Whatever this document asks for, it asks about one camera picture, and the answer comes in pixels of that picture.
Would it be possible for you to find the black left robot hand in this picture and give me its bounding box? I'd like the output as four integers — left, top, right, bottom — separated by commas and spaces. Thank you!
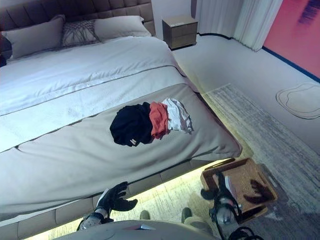
96, 181, 139, 218

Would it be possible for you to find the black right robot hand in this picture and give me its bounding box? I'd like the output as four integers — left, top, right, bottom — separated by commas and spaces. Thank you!
200, 171, 233, 204

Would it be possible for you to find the brown wicker basket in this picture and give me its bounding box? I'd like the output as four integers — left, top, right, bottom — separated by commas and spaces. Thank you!
201, 157, 279, 225

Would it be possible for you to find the large bed with grey cover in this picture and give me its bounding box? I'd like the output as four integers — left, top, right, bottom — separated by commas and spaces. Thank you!
0, 36, 243, 240

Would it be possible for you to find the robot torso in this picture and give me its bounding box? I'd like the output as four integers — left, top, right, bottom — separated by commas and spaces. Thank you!
53, 219, 216, 240

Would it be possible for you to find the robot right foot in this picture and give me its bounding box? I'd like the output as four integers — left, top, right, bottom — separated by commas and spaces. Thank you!
180, 206, 193, 224

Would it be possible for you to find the grey striped rug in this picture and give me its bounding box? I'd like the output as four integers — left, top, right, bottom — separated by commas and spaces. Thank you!
124, 82, 320, 240

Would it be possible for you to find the black garment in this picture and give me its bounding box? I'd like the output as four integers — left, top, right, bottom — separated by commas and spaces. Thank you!
109, 101, 154, 147

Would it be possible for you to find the white grey garment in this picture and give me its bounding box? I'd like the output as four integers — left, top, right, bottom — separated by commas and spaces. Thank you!
161, 97, 195, 135

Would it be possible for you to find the orange garment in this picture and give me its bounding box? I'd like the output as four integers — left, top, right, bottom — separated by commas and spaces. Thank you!
149, 101, 171, 140

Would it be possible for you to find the brown wooden nightstand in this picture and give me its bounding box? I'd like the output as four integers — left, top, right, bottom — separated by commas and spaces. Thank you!
161, 14, 199, 50

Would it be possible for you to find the patterned decorative cushion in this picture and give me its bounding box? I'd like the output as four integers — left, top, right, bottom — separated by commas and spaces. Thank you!
61, 19, 101, 48

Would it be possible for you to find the plain grey pillow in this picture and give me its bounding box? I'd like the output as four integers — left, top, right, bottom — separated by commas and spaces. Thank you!
93, 15, 152, 42
1, 14, 66, 60

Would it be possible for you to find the white curtain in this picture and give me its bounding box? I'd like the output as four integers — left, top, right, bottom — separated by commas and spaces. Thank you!
194, 0, 285, 52

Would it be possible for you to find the brown tufted headboard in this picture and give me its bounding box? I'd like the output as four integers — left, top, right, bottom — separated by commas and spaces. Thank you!
0, 0, 156, 37

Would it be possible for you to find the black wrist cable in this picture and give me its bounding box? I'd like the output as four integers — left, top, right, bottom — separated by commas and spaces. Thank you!
209, 207, 258, 240

